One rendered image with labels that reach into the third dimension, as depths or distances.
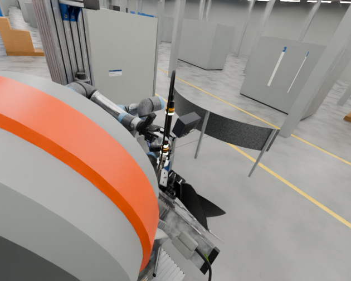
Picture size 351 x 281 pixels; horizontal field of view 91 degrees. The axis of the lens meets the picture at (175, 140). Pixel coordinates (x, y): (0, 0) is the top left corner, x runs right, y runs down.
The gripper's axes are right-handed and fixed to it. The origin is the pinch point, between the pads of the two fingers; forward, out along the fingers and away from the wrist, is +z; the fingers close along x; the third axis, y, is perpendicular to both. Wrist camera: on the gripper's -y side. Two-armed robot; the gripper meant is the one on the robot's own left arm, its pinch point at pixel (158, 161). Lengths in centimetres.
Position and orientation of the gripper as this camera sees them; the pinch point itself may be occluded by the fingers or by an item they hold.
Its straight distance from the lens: 120.9
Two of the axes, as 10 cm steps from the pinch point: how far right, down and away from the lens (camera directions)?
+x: -2.5, 7.9, 5.6
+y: 9.6, 2.6, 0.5
